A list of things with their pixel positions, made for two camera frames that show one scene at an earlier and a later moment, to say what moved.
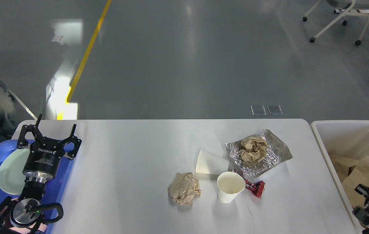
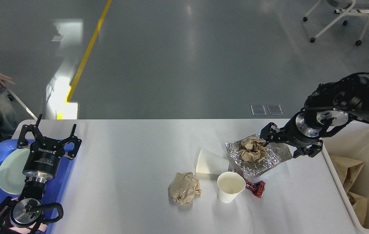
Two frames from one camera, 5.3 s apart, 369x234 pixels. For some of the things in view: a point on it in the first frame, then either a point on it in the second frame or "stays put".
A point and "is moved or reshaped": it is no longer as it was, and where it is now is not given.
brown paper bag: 365,172 is moved or reshaped
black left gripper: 43,160 stays put
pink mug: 41,227 stays put
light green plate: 11,179 stays put
